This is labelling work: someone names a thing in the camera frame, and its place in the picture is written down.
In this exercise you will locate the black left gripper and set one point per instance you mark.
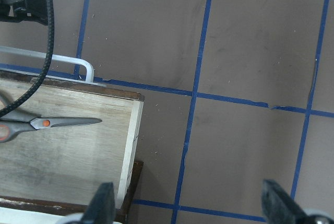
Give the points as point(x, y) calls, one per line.
point(17, 11)

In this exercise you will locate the wooden drawer with white handle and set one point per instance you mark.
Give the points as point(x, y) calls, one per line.
point(67, 164)

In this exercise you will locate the grey orange scissors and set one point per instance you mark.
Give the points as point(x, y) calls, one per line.
point(19, 121)

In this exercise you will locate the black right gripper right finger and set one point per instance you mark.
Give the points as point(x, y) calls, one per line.
point(278, 207)

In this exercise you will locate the white plastic tray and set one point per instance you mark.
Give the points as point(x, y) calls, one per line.
point(21, 216)

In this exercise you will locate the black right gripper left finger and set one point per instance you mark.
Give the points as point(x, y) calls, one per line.
point(101, 208)

